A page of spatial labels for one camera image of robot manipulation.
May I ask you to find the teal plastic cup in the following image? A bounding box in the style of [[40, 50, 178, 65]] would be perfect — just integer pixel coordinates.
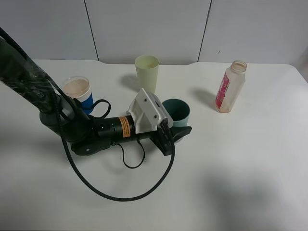
[[161, 98, 191, 144]]

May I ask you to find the black braided camera cable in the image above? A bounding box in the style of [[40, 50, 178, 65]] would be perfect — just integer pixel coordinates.
[[0, 27, 176, 201]]

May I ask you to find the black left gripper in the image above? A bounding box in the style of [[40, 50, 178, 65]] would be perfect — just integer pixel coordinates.
[[95, 115, 192, 156]]

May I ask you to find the blue sleeved clear cup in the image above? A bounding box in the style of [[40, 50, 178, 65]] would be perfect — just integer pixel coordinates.
[[61, 76, 93, 115]]

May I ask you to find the thin black wire loop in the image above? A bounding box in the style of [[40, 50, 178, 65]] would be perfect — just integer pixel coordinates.
[[112, 137, 146, 169]]

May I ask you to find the clear bottle red label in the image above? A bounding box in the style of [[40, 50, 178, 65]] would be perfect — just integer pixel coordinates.
[[215, 60, 247, 113]]

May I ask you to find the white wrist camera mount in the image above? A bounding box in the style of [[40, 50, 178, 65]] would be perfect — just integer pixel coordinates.
[[127, 88, 173, 134]]

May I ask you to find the pale yellow plastic cup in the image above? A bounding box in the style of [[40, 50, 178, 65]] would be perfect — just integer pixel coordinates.
[[135, 55, 160, 93]]

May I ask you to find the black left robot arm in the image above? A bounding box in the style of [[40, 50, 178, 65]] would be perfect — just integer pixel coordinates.
[[0, 39, 192, 156]]

